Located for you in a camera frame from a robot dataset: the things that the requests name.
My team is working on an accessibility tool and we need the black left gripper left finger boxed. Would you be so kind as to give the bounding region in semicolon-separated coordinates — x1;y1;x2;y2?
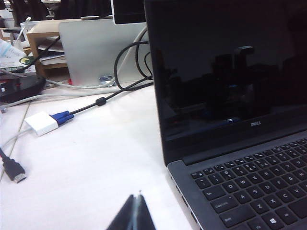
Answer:
105;194;136;230

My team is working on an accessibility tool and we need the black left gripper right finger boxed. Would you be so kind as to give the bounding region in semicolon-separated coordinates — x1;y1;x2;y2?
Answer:
135;194;157;230

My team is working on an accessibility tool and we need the gray Dell laptop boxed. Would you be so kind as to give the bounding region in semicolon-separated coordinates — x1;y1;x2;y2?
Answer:
143;0;307;230

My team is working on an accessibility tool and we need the white video adapter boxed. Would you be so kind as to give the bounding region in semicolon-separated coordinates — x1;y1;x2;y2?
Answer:
0;111;59;154

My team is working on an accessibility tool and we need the silver flat panel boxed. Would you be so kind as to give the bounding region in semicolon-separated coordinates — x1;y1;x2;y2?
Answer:
59;18;154;87

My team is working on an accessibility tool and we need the wooden desk shelf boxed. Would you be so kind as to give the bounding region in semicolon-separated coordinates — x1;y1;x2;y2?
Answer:
25;20;72;79

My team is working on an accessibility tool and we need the stack of white papers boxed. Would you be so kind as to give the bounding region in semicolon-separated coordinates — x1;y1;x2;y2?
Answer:
0;38;36;72

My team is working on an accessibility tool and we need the large dark-screen monitor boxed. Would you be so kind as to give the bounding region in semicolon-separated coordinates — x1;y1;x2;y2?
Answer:
110;0;147;25

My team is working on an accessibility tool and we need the white cup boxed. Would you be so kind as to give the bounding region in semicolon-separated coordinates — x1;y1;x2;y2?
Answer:
19;17;39;48

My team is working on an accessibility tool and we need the black cable with blue plug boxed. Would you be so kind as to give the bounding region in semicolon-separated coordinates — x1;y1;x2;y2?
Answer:
49;40;154;127

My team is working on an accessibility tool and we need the black HDMI cable plug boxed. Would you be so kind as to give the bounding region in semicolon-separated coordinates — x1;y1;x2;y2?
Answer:
0;147;26;184

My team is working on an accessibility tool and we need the gray-white cable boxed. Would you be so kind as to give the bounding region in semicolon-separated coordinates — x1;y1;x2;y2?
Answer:
0;88;123;107

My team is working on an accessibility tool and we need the thin black cable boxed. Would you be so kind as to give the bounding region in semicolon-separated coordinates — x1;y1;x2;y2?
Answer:
14;35;60;72

